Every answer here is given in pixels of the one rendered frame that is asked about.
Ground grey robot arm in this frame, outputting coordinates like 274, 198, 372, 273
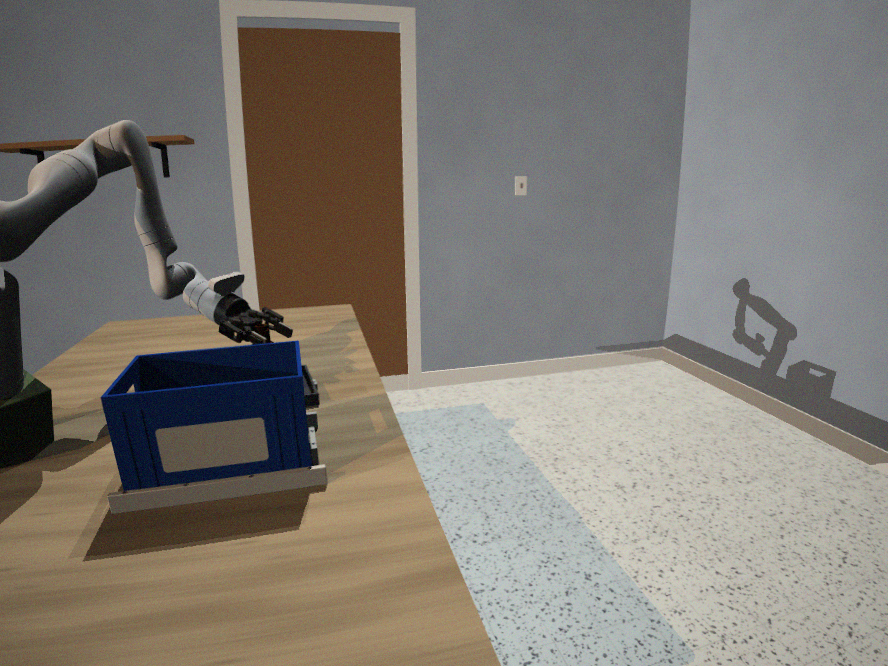
0, 120, 245, 400

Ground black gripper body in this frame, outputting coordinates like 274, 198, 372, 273
214, 294, 263, 331

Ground brown glass bottle with white label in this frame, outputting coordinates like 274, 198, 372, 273
253, 324, 274, 343

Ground blue crate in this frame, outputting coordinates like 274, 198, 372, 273
101, 340, 312, 491

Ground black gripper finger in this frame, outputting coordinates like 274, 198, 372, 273
219, 313, 268, 344
249, 307, 293, 338

